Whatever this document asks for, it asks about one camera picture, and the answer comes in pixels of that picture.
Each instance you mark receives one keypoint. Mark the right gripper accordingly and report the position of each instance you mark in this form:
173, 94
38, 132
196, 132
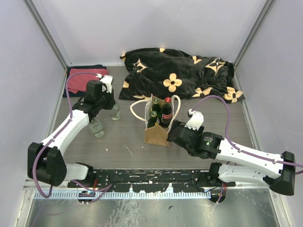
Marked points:
177, 123

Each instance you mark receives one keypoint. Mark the cola glass bottle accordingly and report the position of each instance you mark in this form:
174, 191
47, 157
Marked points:
166, 113

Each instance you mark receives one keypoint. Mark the clear glass bottle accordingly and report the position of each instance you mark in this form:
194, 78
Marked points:
115, 112
96, 128

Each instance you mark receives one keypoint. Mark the dark navy folded cloth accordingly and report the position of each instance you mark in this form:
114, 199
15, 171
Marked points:
83, 67

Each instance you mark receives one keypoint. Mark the black floral blanket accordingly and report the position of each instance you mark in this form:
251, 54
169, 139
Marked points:
162, 73

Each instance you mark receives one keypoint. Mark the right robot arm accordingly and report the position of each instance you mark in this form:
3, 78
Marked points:
236, 163

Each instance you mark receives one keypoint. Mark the green bottle front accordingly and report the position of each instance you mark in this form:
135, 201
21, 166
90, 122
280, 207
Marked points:
155, 106

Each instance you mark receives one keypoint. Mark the canvas tote bag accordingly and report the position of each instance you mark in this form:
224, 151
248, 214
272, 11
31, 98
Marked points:
156, 135

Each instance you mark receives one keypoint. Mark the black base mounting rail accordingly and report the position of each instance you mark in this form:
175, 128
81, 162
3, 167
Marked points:
153, 180

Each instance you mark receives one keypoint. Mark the red folded cloth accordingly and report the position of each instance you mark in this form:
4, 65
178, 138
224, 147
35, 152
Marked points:
78, 83

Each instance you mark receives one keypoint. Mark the green bottle yellow label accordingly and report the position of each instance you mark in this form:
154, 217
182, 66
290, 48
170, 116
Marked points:
153, 120

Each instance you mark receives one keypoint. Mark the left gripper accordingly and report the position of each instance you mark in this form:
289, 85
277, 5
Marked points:
111, 100

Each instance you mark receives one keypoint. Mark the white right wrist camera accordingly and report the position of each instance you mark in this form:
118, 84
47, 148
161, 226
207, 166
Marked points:
196, 120

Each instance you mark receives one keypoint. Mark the white slotted cable duct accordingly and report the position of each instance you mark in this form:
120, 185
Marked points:
75, 194

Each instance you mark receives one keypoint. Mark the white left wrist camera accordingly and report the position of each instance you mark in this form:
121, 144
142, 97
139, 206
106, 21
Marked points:
106, 81

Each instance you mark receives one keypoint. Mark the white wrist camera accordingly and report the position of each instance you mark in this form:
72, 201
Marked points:
196, 120
106, 81

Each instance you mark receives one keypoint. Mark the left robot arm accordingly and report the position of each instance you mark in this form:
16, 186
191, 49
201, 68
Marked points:
45, 161

